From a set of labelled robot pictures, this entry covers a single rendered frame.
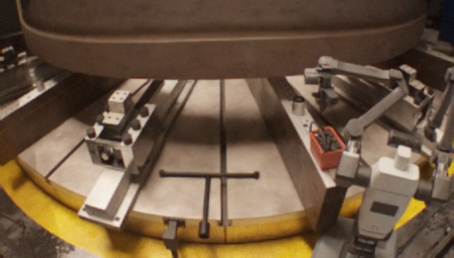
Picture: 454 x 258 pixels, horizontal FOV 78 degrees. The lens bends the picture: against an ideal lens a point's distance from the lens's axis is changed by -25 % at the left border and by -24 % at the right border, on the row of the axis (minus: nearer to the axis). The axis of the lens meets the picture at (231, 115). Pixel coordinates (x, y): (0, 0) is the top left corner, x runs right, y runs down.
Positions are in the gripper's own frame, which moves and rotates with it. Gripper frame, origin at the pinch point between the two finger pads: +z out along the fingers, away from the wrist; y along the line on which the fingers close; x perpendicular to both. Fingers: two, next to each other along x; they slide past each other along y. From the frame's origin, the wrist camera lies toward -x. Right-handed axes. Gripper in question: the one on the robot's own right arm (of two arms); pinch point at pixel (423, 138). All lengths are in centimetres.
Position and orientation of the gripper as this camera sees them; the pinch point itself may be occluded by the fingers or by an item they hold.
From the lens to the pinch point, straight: 213.6
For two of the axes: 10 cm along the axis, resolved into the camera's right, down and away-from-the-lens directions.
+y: -9.1, -2.3, 3.5
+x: -3.6, 8.6, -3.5
